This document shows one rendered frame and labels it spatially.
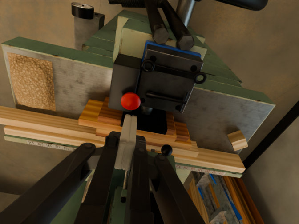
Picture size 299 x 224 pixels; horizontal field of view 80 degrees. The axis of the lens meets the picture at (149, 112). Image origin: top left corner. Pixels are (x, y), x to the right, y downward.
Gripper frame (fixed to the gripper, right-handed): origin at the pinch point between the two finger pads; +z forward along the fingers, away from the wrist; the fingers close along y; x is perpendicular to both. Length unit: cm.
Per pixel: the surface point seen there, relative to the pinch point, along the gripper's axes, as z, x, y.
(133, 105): 8.6, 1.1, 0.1
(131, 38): 12.8, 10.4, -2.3
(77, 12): 39.6, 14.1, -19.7
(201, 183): 82, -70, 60
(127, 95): 8.4, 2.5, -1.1
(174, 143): 18.6, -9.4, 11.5
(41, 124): 20.9, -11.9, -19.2
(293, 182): 86, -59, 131
